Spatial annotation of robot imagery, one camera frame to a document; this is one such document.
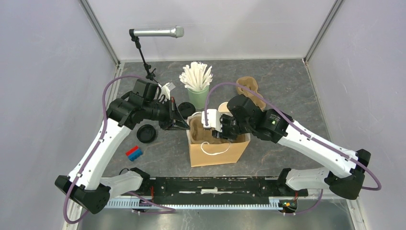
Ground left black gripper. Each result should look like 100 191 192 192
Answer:
144 97 190 131

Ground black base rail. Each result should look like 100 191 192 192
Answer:
120 175 309 207

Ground stack of white paper cups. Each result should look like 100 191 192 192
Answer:
217 102 230 113

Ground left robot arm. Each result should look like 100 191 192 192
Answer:
55 78 190 214

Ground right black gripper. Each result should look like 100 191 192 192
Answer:
212 114 253 142

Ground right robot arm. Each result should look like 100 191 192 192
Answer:
212 94 371 200

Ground green straw holder cup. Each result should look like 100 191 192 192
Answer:
187 86 210 109

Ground brown paper bag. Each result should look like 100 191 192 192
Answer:
186 112 251 167

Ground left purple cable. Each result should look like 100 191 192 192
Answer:
63 75 177 225

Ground stacked spare black lids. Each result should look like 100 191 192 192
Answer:
136 124 157 143

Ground red and blue block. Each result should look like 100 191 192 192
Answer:
126 146 143 161

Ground black plastic cup lid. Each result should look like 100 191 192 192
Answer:
178 102 196 120

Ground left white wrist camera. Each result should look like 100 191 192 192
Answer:
157 82 176 103

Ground white paper straws bundle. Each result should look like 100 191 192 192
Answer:
179 61 213 92

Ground black tripod mic stand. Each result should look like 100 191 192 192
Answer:
131 36 158 83

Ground silver microphone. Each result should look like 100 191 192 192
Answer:
129 26 184 38

